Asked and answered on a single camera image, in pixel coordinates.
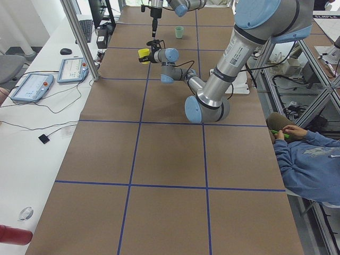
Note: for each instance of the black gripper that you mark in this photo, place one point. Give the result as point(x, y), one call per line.
point(151, 56)

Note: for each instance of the yellow plastic cup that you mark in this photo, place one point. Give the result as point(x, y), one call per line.
point(143, 52)

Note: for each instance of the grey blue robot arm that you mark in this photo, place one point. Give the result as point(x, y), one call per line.
point(256, 22)
point(179, 7)

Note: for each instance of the green plastic cup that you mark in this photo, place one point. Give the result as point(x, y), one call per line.
point(179, 31)

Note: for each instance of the person's hand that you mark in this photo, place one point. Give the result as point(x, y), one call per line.
point(294, 132)

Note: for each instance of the black power box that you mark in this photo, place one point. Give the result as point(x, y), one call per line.
point(102, 38)

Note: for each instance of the black computer monitor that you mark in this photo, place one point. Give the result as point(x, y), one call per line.
point(98, 8)

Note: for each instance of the black keyboard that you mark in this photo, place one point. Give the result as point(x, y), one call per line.
point(87, 28)

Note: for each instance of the far blue teach pendant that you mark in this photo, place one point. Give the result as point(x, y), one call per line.
point(72, 70)

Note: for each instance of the blue teach pendant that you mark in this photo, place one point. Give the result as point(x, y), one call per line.
point(72, 70)
point(33, 87)

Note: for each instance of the black computer mouse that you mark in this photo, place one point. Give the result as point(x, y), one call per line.
point(65, 51)

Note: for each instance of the near blue teach pendant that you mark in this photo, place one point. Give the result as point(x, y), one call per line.
point(33, 87)

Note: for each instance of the small black square pad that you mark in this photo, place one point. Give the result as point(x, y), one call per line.
point(44, 138)

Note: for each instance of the person in blue hoodie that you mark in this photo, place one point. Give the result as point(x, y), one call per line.
point(309, 167)

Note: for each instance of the clear plastic lid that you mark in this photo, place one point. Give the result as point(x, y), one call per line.
point(25, 214)

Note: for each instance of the red bottle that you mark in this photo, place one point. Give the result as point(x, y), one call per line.
point(16, 236)

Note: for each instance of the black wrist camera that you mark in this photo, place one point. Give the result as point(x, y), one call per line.
point(156, 44)

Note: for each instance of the aluminium frame post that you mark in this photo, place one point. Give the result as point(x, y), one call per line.
point(79, 36)

